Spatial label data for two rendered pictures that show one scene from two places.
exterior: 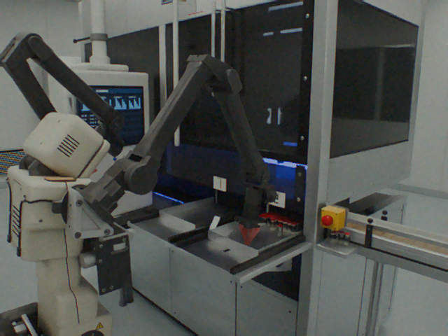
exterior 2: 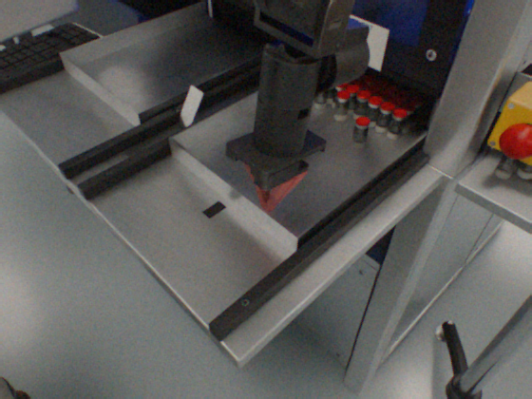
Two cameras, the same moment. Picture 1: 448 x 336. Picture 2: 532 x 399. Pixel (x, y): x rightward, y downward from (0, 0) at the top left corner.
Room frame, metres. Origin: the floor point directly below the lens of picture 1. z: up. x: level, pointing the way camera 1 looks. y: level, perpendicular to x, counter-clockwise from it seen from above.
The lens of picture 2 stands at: (0.84, -0.08, 1.32)
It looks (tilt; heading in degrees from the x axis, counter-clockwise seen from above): 47 degrees down; 0
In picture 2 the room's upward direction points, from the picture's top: straight up
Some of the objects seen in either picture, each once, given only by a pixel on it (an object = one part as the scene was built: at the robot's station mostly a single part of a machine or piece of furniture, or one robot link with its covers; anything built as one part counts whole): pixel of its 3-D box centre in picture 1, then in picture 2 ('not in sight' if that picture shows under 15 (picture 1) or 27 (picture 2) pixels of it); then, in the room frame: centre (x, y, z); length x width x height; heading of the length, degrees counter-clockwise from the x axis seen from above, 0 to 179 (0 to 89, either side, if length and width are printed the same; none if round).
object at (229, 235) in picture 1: (261, 232); (311, 136); (1.37, -0.14, 0.90); 0.34 x 0.26 x 0.04; 134
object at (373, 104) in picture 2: (278, 223); (355, 103); (1.45, -0.22, 0.90); 0.18 x 0.02 x 0.05; 44
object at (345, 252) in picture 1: (340, 246); (521, 185); (1.29, -0.44, 0.87); 0.14 x 0.13 x 0.02; 134
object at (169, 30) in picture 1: (194, 80); not in sight; (1.82, 0.16, 1.51); 0.47 x 0.01 x 0.59; 44
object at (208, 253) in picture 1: (219, 231); (207, 122); (1.44, 0.03, 0.87); 0.70 x 0.48 x 0.02; 44
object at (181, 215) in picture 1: (205, 212); (178, 55); (1.61, 0.09, 0.90); 0.34 x 0.26 x 0.04; 134
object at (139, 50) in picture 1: (137, 82); not in sight; (2.21, 0.53, 1.51); 0.49 x 0.01 x 0.59; 44
